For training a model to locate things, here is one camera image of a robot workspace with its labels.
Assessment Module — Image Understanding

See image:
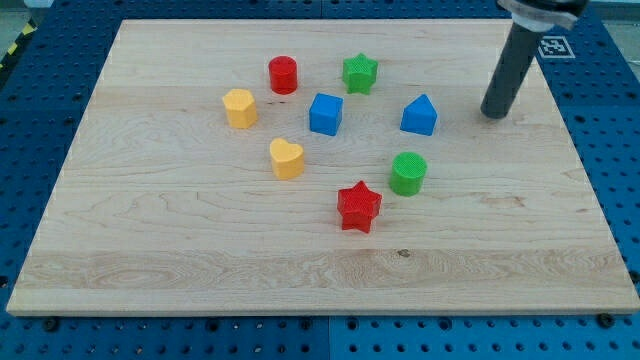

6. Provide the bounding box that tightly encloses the yellow heart block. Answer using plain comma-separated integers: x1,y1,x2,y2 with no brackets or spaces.
269,138,305,180

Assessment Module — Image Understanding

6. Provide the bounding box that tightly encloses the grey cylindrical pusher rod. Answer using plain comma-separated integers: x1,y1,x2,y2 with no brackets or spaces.
480,22,543,119

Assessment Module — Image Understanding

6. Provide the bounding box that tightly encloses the blue cube block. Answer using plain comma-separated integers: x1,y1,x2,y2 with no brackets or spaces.
309,93,344,136

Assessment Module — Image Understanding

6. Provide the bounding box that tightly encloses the green cylinder block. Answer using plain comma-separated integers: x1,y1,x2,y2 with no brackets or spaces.
389,152,428,197

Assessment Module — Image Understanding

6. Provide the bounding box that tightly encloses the green star block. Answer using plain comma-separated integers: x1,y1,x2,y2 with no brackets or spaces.
342,53,378,95

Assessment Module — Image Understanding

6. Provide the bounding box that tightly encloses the white fiducial marker tag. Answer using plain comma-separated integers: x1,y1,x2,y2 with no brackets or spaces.
538,35,575,59

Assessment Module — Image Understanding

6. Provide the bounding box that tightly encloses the yellow hexagon block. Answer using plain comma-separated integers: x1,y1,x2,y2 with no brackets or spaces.
222,89,258,129

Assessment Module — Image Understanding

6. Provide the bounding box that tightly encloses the red star block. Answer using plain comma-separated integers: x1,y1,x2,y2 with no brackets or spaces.
336,180,382,234

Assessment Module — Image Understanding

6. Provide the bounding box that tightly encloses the blue triangle block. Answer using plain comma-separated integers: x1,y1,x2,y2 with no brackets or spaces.
400,94,438,136

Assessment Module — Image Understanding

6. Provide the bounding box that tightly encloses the light wooden board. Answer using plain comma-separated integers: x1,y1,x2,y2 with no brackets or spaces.
7,19,639,317

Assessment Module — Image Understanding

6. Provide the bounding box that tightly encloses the red cylinder block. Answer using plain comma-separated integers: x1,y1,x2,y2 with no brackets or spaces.
268,55,298,95

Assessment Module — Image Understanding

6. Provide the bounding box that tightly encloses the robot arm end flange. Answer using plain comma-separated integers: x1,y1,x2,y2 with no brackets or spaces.
496,0,589,32

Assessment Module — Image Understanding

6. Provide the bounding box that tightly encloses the black yellow hazard tape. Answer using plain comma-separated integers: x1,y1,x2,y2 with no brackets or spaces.
1,19,38,70

